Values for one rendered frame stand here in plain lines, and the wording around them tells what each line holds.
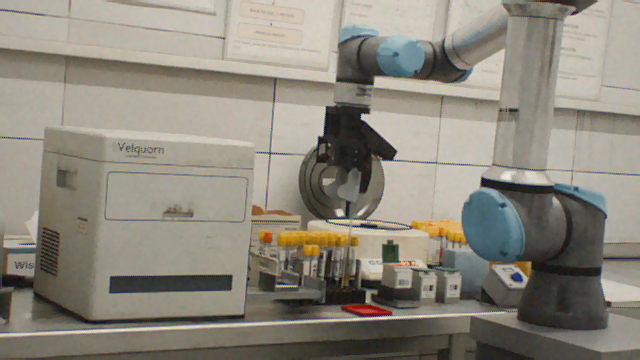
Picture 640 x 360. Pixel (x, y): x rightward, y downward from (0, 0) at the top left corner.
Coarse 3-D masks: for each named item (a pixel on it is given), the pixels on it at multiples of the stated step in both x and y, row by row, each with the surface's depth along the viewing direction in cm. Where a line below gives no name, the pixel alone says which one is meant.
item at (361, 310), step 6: (342, 306) 197; (348, 306) 198; (354, 306) 198; (360, 306) 199; (366, 306) 200; (372, 306) 200; (354, 312) 194; (360, 312) 192; (366, 312) 192; (372, 312) 193; (378, 312) 194; (384, 312) 194; (390, 312) 195
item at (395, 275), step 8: (384, 264) 209; (392, 264) 208; (400, 264) 210; (384, 272) 209; (392, 272) 207; (400, 272) 206; (408, 272) 207; (384, 280) 209; (392, 280) 206; (400, 280) 206; (408, 280) 207
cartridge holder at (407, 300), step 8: (384, 288) 208; (392, 288) 206; (400, 288) 206; (408, 288) 207; (376, 296) 209; (384, 296) 208; (392, 296) 205; (400, 296) 206; (408, 296) 207; (392, 304) 205; (400, 304) 204; (408, 304) 205; (416, 304) 206
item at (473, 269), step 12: (444, 252) 223; (456, 252) 220; (468, 252) 222; (444, 264) 223; (456, 264) 221; (468, 264) 223; (480, 264) 225; (468, 276) 223; (480, 276) 225; (468, 288) 223
